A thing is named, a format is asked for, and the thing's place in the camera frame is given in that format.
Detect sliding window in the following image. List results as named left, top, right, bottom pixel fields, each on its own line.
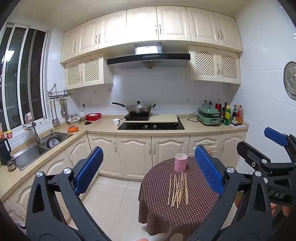
left=0, top=22, right=50, bottom=135

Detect black range hood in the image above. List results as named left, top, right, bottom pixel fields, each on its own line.
left=107, top=42, right=191, bottom=69

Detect person's right hand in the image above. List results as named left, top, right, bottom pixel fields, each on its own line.
left=272, top=204, right=293, bottom=217

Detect black induction cooker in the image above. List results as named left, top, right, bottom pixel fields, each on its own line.
left=124, top=112, right=153, bottom=121

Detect black glass gas hob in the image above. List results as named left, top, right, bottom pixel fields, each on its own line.
left=117, top=122, right=185, bottom=130

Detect metal pot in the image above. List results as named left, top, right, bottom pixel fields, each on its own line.
left=46, top=137, right=62, bottom=149

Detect stack of bowls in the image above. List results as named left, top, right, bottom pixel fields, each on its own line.
left=68, top=113, right=81, bottom=124

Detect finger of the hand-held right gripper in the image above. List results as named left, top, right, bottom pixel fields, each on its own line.
left=236, top=141, right=271, bottom=172
left=264, top=127, right=296, bottom=160

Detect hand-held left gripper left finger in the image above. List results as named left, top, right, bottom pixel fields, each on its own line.
left=25, top=146, right=111, bottom=241

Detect glass wok lid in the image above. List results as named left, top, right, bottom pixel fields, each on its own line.
left=127, top=101, right=151, bottom=109

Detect cream lattice door cabinet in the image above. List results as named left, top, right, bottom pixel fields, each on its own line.
left=65, top=52, right=114, bottom=90
left=189, top=45, right=241, bottom=84

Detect hanging metal ladle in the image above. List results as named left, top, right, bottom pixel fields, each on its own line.
left=60, top=98, right=70, bottom=121

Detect pink cup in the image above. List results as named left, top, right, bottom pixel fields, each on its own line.
left=174, top=153, right=188, bottom=172

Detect red label sauce bottle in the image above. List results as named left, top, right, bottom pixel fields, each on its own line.
left=237, top=105, right=245, bottom=126

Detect pile of wooden chopsticks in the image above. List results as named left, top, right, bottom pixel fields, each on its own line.
left=167, top=173, right=189, bottom=208

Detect round metal steamer plate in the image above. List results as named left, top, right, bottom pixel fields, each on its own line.
left=283, top=61, right=296, bottom=100

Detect green electric cooker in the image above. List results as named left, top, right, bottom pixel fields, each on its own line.
left=198, top=105, right=221, bottom=126

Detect brown polka dot tablecloth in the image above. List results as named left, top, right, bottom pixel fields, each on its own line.
left=138, top=156, right=223, bottom=241

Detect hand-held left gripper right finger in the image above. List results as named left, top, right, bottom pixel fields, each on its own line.
left=187, top=145, right=280, bottom=241

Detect cream wall cabinets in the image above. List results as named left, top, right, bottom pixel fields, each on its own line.
left=60, top=6, right=243, bottom=64

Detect metal wall rack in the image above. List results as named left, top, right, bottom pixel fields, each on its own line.
left=47, top=83, right=73, bottom=99

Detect metal wok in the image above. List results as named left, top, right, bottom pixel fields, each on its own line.
left=112, top=102, right=156, bottom=114

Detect steel faucet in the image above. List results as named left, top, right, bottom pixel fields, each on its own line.
left=31, top=120, right=41, bottom=144

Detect steel sink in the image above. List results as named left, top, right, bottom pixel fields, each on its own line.
left=11, top=131, right=74, bottom=171

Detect black kettle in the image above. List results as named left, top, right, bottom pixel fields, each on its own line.
left=0, top=138, right=12, bottom=165

